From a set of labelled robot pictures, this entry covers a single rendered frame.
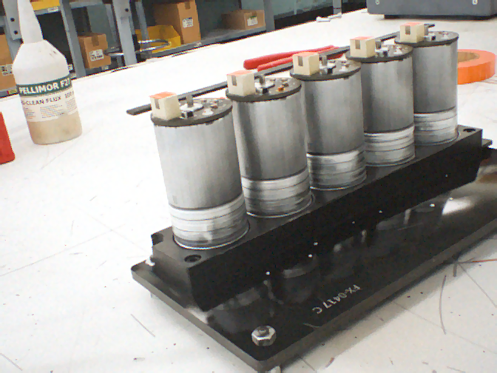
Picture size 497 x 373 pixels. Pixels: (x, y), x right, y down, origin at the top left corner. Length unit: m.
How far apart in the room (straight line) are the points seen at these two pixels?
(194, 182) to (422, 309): 0.08
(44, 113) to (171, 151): 0.23
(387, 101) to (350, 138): 0.02
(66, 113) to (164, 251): 0.23
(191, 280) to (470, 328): 0.08
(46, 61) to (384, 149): 0.24
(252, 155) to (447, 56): 0.09
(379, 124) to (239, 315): 0.10
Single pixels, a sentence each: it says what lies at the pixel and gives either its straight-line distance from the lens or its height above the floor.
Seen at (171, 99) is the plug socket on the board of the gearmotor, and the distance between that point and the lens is 0.18.
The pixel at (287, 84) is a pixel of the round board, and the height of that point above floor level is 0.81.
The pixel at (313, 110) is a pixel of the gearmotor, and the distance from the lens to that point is 0.21.
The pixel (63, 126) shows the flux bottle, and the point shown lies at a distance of 0.41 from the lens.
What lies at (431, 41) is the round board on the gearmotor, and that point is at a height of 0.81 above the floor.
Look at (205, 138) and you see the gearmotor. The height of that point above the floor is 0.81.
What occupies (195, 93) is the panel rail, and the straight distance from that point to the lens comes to 0.21.
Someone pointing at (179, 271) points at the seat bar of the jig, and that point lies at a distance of 0.19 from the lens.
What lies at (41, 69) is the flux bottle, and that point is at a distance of 0.40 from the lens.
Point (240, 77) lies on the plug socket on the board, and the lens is 0.19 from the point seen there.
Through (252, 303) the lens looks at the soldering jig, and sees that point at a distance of 0.18.
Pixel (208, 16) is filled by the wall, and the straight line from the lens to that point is 5.43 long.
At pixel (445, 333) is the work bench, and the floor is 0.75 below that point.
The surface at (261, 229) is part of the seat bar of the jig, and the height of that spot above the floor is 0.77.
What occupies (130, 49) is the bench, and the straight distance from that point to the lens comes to 2.75.
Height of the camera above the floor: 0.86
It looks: 23 degrees down
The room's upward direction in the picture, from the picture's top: 8 degrees counter-clockwise
